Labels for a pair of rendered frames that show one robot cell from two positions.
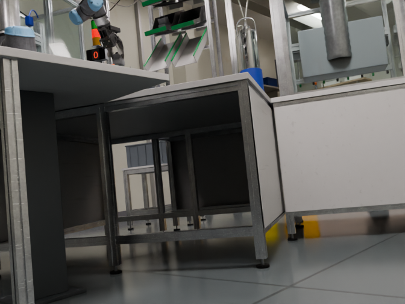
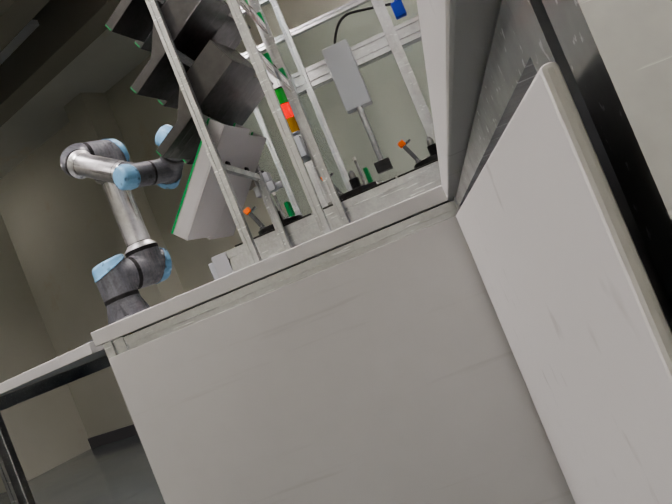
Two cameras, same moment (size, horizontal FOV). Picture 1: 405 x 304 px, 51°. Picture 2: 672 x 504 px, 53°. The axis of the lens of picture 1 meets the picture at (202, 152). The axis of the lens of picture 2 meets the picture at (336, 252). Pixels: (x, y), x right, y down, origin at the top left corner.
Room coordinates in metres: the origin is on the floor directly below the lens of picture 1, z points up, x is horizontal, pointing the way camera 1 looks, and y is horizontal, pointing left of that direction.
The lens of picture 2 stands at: (2.21, -1.59, 0.78)
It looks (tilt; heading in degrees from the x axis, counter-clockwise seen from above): 2 degrees up; 83
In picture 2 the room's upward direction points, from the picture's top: 22 degrees counter-clockwise
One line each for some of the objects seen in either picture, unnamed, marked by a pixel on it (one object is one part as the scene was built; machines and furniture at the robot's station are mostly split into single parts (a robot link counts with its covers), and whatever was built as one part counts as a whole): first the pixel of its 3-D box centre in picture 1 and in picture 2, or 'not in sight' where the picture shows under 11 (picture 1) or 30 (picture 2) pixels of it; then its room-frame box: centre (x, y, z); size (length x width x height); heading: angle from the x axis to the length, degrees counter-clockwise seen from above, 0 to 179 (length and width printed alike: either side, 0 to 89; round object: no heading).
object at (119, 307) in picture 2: not in sight; (127, 310); (1.76, 0.71, 0.94); 0.15 x 0.15 x 0.10
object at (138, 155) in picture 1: (161, 154); not in sight; (4.47, 0.43, 0.73); 0.62 x 0.42 x 0.23; 74
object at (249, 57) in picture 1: (248, 44); not in sight; (2.92, -0.39, 1.32); 0.14 x 0.14 x 0.38
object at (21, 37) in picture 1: (20, 43); (115, 277); (1.76, 0.72, 1.06); 0.13 x 0.12 x 0.14; 39
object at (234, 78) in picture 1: (154, 117); (437, 210); (2.75, 0.29, 0.85); 1.50 x 1.41 x 0.03; 74
